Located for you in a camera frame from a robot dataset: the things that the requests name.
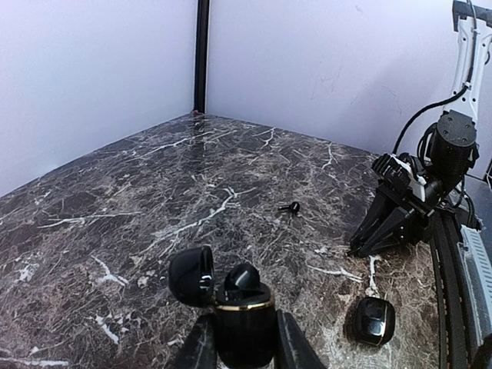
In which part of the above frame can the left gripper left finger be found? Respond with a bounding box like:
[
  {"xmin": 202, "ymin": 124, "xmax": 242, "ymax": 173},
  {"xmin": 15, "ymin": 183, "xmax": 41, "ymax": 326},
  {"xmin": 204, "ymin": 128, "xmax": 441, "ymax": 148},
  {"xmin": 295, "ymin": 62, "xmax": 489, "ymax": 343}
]
[{"xmin": 171, "ymin": 314, "xmax": 218, "ymax": 369}]

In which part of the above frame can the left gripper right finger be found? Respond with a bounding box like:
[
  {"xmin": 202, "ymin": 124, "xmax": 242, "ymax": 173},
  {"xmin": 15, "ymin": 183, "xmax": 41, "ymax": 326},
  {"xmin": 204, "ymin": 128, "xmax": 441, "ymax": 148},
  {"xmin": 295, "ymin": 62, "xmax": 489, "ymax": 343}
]
[{"xmin": 274, "ymin": 310, "xmax": 326, "ymax": 369}]

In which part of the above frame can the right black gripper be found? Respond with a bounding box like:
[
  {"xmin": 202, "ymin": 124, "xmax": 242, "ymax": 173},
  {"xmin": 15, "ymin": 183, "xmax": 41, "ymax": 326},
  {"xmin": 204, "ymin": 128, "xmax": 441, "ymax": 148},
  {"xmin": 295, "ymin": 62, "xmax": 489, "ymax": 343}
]
[{"xmin": 350, "ymin": 153, "xmax": 466, "ymax": 258}]

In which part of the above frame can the black charging case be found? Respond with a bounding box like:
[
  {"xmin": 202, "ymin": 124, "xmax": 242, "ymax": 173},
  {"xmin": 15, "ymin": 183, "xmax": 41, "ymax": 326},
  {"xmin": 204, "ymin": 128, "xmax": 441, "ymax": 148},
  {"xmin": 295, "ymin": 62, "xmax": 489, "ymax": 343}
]
[
  {"xmin": 351, "ymin": 296, "xmax": 396, "ymax": 347},
  {"xmin": 168, "ymin": 246, "xmax": 277, "ymax": 368}
]

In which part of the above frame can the black earbud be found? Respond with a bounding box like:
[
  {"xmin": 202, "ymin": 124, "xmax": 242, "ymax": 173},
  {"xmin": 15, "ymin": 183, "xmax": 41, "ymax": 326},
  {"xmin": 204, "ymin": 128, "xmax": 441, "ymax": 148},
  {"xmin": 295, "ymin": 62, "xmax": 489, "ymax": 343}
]
[
  {"xmin": 224, "ymin": 263, "xmax": 261, "ymax": 291},
  {"xmin": 278, "ymin": 201, "xmax": 301, "ymax": 215}
]

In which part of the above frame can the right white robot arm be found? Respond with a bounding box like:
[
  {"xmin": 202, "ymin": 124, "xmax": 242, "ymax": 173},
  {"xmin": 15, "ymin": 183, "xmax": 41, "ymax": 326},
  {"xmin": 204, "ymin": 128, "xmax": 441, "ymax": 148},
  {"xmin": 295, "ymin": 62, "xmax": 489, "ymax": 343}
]
[{"xmin": 348, "ymin": 1, "xmax": 491, "ymax": 258}]

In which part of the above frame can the black closed charging case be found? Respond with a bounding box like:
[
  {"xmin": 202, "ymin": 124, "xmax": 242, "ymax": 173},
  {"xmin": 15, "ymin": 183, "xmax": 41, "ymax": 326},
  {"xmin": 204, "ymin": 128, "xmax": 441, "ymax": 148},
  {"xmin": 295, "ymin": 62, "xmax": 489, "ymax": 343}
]
[{"xmin": 351, "ymin": 296, "xmax": 396, "ymax": 347}]

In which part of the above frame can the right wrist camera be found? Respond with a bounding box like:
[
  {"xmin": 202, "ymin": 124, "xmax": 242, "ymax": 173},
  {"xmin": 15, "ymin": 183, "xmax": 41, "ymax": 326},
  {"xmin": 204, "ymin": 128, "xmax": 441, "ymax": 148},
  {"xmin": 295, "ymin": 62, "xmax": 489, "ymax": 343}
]
[{"xmin": 374, "ymin": 153, "xmax": 427, "ymax": 191}]

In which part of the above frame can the white slotted cable duct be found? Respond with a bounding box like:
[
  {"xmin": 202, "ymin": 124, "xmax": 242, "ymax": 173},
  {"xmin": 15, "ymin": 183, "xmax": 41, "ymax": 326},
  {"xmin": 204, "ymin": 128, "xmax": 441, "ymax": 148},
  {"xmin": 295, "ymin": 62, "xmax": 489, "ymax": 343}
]
[{"xmin": 460, "ymin": 225, "xmax": 491, "ymax": 347}]

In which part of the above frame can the black front frame rail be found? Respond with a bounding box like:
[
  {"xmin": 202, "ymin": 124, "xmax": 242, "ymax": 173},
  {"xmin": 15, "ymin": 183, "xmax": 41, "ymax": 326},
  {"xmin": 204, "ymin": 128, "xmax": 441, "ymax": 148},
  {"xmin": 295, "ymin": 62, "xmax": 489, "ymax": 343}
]
[{"xmin": 430, "ymin": 210, "xmax": 491, "ymax": 368}]

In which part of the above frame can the right black frame post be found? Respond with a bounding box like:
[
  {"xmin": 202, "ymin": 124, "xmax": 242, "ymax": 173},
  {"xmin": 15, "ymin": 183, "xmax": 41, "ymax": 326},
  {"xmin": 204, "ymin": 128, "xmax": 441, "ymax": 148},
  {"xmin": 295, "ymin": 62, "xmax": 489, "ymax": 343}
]
[{"xmin": 193, "ymin": 0, "xmax": 211, "ymax": 114}]

